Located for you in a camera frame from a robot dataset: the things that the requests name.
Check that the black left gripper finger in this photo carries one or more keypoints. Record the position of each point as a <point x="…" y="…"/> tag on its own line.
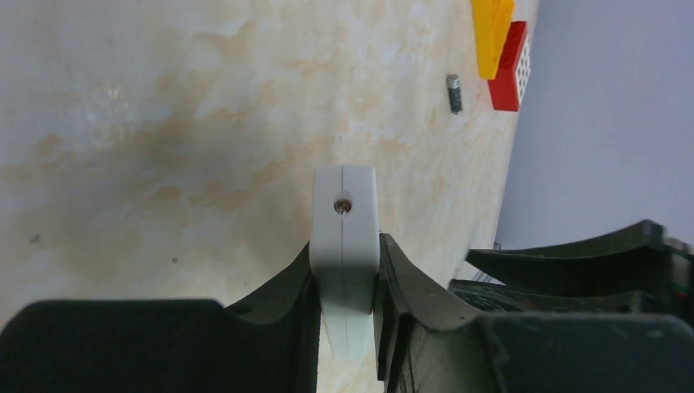
<point x="265" y="342"/>
<point x="429" y="340"/>
<point x="637" y="269"/>

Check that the white remote control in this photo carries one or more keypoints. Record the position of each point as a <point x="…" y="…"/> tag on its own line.
<point x="344" y="254"/>

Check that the red toy window block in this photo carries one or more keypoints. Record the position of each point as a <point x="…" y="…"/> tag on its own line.
<point x="507" y="89"/>

